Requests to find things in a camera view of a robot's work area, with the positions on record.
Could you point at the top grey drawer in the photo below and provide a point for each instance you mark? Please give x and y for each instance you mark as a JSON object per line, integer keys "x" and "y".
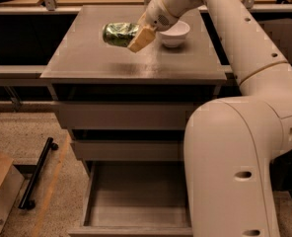
{"x": 123, "y": 116}

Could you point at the black office chair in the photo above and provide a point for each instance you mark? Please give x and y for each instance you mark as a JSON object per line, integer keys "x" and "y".
{"x": 280, "y": 31}

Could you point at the black table leg with casters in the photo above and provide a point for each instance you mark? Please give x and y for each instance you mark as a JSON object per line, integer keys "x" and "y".
{"x": 26, "y": 201}

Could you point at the white ceramic bowl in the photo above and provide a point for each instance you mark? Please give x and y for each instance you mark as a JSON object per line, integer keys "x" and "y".
{"x": 176, "y": 35}

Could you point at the grey drawer cabinet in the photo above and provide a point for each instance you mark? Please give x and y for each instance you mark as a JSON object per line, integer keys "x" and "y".
{"x": 87, "y": 70}

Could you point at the wooden box on floor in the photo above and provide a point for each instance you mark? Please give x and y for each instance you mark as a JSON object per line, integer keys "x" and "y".
{"x": 10, "y": 183}

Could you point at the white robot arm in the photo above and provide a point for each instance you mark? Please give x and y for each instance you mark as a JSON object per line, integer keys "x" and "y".
{"x": 229, "y": 142}

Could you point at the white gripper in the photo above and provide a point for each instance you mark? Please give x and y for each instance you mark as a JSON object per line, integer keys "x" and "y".
{"x": 157, "y": 14}

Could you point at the open bottom grey drawer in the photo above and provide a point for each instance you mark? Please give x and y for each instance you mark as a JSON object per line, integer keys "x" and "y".
{"x": 135, "y": 199}

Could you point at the middle grey drawer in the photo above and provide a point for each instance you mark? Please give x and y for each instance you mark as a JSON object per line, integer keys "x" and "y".
{"x": 128, "y": 150}

